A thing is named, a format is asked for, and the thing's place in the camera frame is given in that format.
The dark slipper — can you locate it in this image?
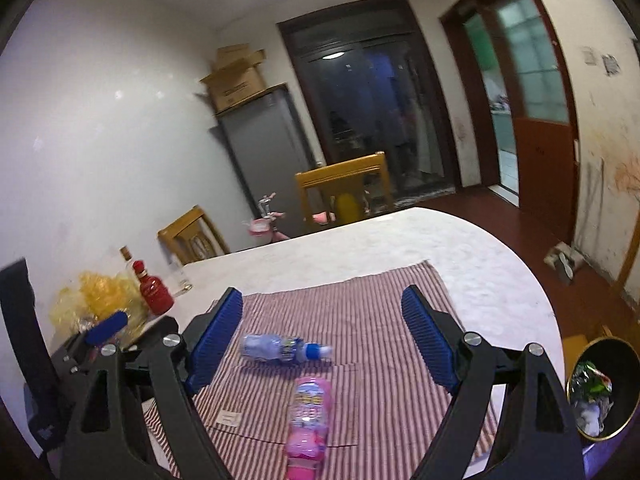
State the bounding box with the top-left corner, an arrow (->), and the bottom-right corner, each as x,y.
557,252 -> 586,286

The black waste bin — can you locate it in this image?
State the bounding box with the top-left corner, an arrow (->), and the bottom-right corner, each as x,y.
565,337 -> 640,443

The brown glass panel door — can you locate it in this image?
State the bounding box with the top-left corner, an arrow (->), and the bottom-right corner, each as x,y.
492,0 -> 581,243

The large cardboard box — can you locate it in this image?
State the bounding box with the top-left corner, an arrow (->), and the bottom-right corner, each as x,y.
200,57 -> 268,113

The patterned door mat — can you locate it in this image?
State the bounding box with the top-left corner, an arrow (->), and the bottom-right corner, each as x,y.
395,185 -> 456,208

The pink tricycle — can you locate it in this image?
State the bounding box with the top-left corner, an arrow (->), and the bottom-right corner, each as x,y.
242,191 -> 336,246

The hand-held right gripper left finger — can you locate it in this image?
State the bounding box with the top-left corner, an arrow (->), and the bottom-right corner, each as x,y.
60,286 -> 244,480

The grey refrigerator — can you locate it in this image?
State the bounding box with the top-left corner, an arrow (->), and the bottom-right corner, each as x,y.
215,84 -> 326,241

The pink plastic bottle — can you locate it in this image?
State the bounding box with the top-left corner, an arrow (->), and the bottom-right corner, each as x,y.
282,375 -> 333,480

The white slipper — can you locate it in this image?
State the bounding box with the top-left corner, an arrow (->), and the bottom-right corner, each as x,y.
544,242 -> 576,266

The yellow plastic bag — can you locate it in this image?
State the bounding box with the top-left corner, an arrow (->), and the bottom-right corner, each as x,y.
50,270 -> 151,341

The blue label plastic bottle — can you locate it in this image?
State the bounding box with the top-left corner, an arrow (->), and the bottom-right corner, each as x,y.
240,332 -> 333,366

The wooden chair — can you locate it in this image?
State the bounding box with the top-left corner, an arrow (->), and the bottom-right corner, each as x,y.
295,151 -> 396,233
157,205 -> 231,267

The clear drinking glass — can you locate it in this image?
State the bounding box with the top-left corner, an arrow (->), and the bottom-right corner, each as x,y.
169,255 -> 193,296

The small cardboard box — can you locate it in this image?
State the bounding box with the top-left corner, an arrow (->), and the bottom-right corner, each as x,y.
215,44 -> 266,68

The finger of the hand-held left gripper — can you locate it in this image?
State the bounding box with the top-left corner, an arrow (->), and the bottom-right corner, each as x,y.
82,310 -> 129,348
120,316 -> 187,386

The dark sliding glass door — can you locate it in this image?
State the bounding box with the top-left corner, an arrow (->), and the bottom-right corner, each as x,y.
276,0 -> 458,201

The red liquor bottle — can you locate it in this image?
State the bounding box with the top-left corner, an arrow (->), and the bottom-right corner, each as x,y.
131,259 -> 176,316

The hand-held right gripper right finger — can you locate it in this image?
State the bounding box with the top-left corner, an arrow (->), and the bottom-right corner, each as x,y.
401,284 -> 587,480

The red striped cloth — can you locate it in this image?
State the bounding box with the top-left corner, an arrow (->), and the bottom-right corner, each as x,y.
142,259 -> 501,480

